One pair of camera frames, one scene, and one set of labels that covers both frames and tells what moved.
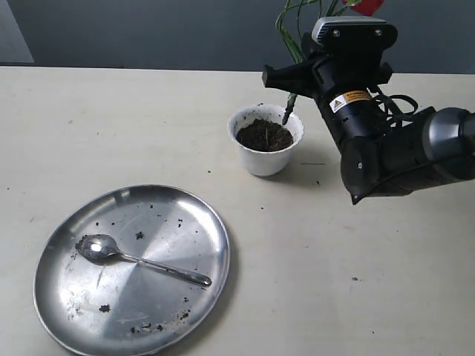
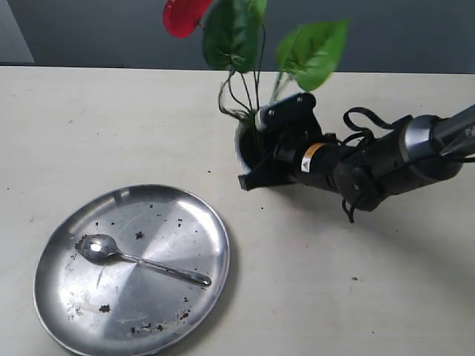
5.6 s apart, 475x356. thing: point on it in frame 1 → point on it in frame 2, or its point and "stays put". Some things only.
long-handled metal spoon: x=102 y=247 stays put
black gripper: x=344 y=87 → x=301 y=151
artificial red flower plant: x=296 y=18 → x=233 y=31
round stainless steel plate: x=133 y=272 stays put
